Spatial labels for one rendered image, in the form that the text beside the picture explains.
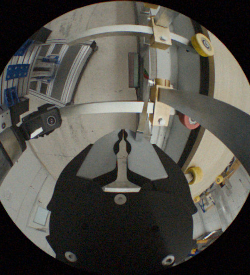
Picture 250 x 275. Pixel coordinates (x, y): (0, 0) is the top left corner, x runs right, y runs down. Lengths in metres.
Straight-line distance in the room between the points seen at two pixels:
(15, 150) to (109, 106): 0.25
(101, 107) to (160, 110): 0.16
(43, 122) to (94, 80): 1.00
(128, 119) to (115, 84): 0.48
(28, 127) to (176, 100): 0.30
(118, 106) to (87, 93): 0.97
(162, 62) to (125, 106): 0.38
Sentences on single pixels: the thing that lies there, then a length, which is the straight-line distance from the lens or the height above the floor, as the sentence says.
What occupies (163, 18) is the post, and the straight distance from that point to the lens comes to 0.31.
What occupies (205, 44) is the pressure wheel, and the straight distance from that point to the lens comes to 0.36.
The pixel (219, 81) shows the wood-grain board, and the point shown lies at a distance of 0.38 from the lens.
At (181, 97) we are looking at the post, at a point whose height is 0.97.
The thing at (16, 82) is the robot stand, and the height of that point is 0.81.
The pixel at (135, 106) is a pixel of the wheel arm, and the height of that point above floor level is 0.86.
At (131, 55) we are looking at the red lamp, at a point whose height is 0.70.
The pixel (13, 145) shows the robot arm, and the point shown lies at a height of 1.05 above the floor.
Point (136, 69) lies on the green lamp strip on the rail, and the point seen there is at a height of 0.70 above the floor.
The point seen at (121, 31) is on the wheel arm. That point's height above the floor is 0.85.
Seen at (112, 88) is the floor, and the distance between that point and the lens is 1.11.
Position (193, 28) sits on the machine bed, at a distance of 0.57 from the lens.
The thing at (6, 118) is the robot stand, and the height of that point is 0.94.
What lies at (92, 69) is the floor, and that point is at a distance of 1.19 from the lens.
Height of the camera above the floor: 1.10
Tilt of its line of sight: 58 degrees down
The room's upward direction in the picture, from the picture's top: 179 degrees counter-clockwise
